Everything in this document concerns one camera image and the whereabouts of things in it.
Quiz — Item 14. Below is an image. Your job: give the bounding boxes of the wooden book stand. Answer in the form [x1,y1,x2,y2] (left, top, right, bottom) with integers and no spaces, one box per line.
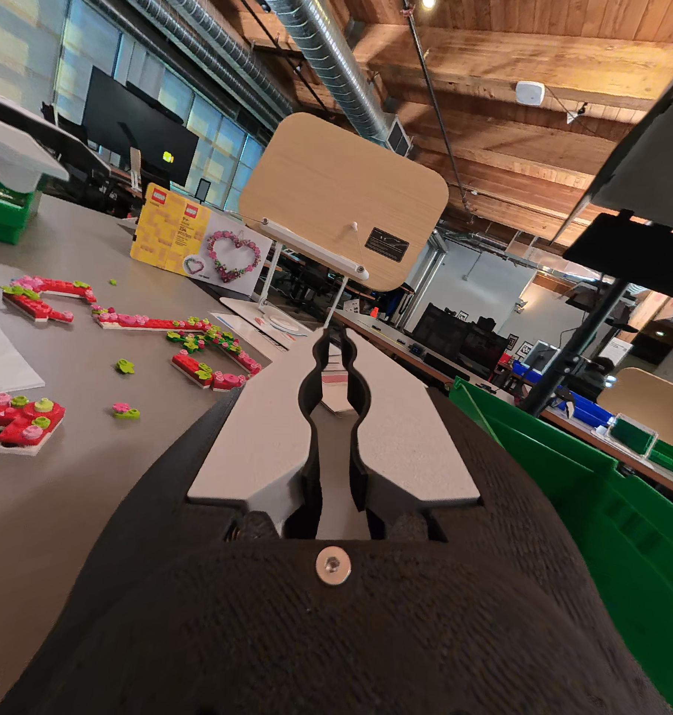
[220,112,449,350]

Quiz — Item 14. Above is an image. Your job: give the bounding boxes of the white plastic object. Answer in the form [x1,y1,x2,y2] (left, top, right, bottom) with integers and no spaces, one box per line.
[0,109,70,191]

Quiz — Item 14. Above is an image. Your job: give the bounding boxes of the red L-shaped lego segment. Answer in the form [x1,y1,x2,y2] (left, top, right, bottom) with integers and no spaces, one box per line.
[1,275,98,324]

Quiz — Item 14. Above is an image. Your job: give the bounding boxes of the large green plastic bin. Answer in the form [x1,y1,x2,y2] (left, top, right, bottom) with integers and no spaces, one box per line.
[448,377,673,715]

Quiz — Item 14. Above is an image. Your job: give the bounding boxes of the small green plastic bin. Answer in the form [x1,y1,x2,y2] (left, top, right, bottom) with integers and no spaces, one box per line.
[0,168,42,245]

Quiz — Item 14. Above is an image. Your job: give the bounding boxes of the rounded wooden board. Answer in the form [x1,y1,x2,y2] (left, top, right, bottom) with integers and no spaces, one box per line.
[596,367,673,449]

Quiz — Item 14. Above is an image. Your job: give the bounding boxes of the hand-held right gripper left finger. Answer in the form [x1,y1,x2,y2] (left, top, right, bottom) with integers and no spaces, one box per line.
[187,328,327,538]

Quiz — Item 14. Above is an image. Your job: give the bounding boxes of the black tripod stand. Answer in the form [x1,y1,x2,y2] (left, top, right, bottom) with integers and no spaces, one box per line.
[522,279,634,418]

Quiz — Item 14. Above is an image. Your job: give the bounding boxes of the white printed sheet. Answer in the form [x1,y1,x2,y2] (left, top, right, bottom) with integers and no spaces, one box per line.
[210,312,289,364]

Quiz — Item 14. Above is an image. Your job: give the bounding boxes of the black box on tripod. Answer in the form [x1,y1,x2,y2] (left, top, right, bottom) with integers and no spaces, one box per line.
[562,209,673,306]

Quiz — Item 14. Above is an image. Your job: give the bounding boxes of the yellow lego box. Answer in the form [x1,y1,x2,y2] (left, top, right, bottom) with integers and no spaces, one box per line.
[130,182,273,297]

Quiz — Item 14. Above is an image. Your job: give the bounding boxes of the green box with clear lid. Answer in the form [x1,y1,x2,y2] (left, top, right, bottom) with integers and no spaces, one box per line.
[606,413,659,460]

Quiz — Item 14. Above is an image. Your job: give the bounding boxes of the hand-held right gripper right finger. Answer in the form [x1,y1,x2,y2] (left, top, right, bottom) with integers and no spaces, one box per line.
[339,328,480,540]

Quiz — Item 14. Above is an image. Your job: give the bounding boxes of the dark ribbed ceiling duct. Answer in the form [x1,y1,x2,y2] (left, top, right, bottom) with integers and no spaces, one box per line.
[128,0,293,115]

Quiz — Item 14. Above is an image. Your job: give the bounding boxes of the large red flowered lego assembly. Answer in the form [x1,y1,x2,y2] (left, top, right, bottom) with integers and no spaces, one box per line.
[92,306,263,392]

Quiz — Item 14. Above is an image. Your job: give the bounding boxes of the grey overhead panel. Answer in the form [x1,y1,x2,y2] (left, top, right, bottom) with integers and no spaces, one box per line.
[553,84,673,232]

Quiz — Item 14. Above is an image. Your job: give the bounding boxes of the lego instruction booklet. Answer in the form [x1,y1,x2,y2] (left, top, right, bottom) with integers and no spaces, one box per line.
[0,309,45,397]

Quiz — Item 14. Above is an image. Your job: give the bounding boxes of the large black screen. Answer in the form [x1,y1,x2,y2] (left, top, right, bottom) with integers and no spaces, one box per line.
[82,67,200,186]

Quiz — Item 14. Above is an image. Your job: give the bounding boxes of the silver ventilation duct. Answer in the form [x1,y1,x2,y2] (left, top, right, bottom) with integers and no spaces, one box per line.
[264,0,407,147]

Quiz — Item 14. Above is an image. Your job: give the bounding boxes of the blue storage bins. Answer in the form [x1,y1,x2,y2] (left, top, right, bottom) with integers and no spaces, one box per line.
[511,359,618,426]

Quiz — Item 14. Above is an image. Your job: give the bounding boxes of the small red lego segment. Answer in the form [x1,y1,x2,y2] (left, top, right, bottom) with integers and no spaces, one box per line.
[0,393,66,457]

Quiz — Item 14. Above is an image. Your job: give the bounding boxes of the black ceiling pipe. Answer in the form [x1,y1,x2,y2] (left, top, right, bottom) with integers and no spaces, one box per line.
[402,0,477,221]

